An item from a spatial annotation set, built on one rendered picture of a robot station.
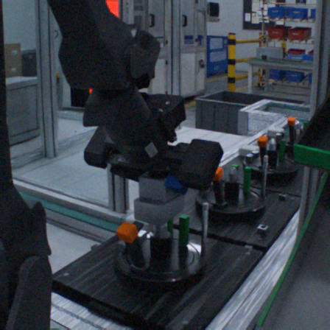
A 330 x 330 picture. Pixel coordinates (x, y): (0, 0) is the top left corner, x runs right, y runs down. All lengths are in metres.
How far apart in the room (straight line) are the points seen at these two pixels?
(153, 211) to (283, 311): 0.22
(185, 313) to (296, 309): 0.14
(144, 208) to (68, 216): 0.33
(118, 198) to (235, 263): 0.28
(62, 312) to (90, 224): 0.29
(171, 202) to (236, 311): 0.18
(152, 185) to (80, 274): 0.17
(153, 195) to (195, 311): 0.16
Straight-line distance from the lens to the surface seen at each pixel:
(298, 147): 0.42
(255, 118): 1.79
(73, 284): 0.63
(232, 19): 11.97
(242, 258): 0.69
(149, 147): 0.52
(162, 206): 0.58
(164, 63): 6.47
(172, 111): 0.55
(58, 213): 0.91
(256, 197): 0.86
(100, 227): 0.84
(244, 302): 0.62
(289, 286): 0.51
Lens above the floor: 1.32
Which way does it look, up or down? 19 degrees down
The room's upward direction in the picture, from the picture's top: straight up
